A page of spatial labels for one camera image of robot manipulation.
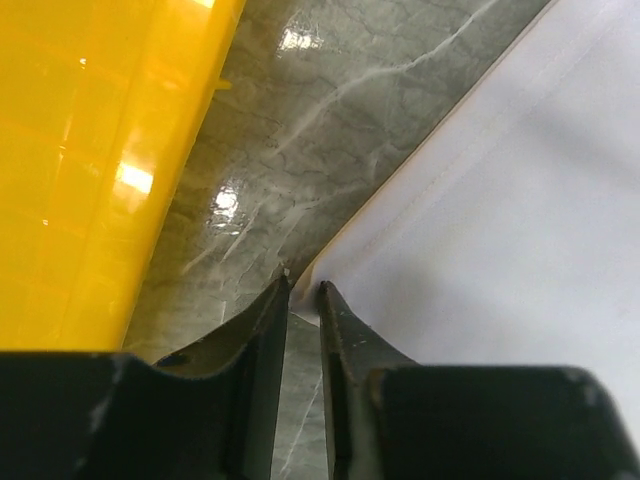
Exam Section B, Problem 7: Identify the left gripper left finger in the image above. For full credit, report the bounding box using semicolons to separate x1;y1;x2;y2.
1;278;290;479

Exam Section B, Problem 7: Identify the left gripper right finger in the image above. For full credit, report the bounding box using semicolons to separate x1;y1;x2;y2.
318;281;639;479

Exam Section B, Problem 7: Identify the white t shirt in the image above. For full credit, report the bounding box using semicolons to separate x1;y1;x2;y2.
291;1;639;435

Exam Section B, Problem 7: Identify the yellow plastic tray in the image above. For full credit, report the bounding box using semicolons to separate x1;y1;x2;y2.
1;0;244;351

